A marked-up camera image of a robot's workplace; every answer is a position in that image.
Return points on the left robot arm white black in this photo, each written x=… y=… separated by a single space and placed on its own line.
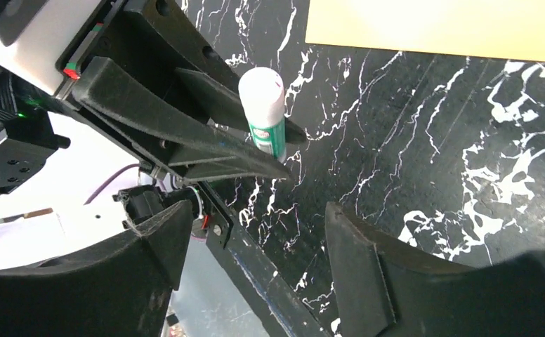
x=27 y=138

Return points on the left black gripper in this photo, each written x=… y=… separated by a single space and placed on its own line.
x=149 y=82

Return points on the green white glue stick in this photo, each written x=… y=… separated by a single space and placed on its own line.
x=265 y=114

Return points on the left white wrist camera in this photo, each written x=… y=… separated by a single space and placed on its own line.
x=42 y=41

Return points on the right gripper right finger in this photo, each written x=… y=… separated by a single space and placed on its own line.
x=385 y=287

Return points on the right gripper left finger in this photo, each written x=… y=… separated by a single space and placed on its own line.
x=120 y=286

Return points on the orange paper envelope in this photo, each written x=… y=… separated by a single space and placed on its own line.
x=489 y=29

